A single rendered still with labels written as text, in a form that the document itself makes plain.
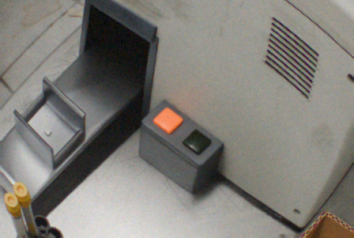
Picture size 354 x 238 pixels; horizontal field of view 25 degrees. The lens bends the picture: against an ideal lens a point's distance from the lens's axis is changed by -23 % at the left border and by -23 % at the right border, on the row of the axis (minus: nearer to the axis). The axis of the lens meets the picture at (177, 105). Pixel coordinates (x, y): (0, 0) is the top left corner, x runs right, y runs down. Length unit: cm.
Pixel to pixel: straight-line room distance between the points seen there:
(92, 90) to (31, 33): 124
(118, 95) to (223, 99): 10
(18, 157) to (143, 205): 13
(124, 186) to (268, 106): 16
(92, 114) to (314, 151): 20
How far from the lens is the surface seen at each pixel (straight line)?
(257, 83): 68
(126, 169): 80
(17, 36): 202
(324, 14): 57
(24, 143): 76
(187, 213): 78
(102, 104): 78
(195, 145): 75
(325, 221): 64
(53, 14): 205
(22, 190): 66
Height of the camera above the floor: 156
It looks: 55 degrees down
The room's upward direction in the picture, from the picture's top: 9 degrees clockwise
